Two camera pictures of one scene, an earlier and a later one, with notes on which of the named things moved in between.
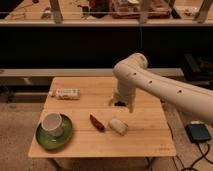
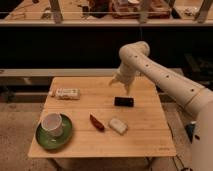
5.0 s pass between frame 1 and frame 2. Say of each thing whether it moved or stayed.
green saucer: stayed
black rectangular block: stayed
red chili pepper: stayed
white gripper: moved
